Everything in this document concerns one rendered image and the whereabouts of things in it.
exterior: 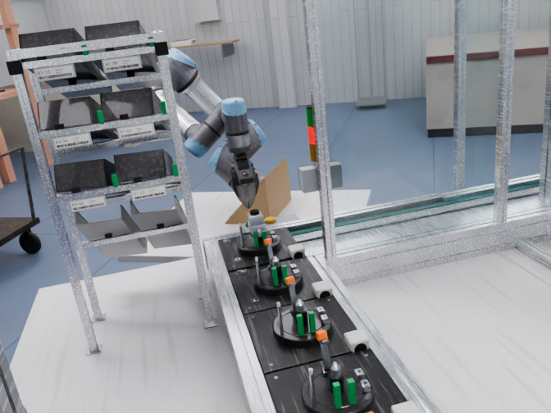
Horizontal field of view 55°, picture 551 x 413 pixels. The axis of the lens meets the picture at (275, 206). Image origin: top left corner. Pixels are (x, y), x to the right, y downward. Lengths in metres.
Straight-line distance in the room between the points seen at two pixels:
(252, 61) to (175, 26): 1.49
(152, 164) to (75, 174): 0.19
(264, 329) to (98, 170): 0.58
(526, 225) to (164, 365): 1.21
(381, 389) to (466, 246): 0.81
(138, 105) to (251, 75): 8.27
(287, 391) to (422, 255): 0.78
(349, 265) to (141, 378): 0.68
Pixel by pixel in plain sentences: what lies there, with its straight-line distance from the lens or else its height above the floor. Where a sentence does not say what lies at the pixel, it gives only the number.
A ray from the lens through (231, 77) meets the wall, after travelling 9.75.
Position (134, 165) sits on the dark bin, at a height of 1.34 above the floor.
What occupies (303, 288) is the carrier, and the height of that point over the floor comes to 0.97.
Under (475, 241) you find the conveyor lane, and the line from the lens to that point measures 1.82.
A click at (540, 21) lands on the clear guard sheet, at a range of 2.23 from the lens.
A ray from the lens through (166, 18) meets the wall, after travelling 10.10.
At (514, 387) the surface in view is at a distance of 1.33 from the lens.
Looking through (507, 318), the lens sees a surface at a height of 0.86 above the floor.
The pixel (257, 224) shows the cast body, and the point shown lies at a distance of 1.67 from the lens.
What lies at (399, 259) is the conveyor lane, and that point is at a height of 0.91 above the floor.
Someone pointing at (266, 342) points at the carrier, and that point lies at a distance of 1.26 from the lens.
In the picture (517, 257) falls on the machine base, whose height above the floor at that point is 0.86.
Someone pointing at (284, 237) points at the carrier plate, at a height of 0.97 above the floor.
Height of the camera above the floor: 1.69
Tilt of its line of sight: 21 degrees down
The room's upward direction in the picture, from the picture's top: 7 degrees counter-clockwise
